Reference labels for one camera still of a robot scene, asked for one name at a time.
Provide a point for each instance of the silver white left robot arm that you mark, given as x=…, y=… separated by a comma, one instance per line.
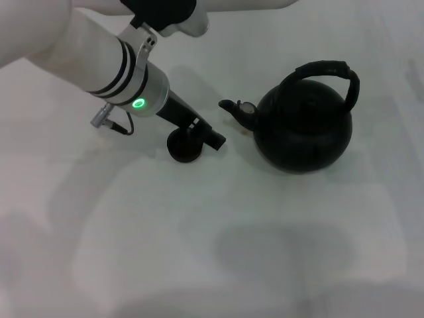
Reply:
x=83, y=49

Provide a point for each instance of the small black teacup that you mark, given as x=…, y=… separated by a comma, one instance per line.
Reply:
x=183, y=150

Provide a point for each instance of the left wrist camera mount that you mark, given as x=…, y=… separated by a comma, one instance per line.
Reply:
x=193, y=23

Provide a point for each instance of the white rounded background panel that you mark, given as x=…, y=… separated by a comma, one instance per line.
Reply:
x=251, y=3

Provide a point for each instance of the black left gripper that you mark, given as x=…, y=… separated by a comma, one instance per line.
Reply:
x=175, y=111

